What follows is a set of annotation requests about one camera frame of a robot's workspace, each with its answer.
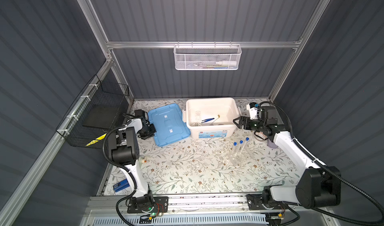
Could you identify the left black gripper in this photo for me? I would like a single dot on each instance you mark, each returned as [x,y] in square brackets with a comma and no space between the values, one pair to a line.
[152,130]

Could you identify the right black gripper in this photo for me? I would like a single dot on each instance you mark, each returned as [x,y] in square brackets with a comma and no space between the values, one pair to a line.
[246,119]

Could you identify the blue plastic bin lid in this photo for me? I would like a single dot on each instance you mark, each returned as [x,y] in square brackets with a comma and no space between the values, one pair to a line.
[169,125]

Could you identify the blue capped test tube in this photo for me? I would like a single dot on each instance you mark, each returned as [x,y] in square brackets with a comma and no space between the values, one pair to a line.
[240,145]
[234,151]

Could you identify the clear test tube rack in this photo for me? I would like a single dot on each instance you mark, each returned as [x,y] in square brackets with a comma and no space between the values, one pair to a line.
[244,156]

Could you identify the blue plastic tweezers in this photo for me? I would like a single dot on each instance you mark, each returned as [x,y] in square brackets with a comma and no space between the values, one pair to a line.
[207,120]

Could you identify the white plastic storage bin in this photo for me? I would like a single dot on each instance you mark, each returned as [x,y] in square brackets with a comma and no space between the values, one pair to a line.
[211,108]

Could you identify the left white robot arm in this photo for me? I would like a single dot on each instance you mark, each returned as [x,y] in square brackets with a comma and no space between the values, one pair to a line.
[121,149]

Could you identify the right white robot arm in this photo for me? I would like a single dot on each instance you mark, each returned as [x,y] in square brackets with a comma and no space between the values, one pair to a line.
[315,188]

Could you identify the grey eyeglass case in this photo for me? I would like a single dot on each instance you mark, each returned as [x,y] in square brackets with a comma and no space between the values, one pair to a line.
[271,144]

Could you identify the yellow black striped item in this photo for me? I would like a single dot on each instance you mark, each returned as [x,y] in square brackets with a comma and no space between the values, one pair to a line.
[105,137]

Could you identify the black pad in basket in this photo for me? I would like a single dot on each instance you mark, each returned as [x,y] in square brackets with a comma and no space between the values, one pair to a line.
[100,117]

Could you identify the blue black small device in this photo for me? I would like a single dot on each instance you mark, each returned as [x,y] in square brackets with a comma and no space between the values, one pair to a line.
[121,186]

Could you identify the black wire wall basket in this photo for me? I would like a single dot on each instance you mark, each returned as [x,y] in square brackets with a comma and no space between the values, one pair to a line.
[98,92]

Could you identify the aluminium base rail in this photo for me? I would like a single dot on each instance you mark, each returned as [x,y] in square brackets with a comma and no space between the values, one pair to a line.
[158,204]

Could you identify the white wire mesh basket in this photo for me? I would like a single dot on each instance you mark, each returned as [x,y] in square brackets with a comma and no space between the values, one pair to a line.
[210,57]

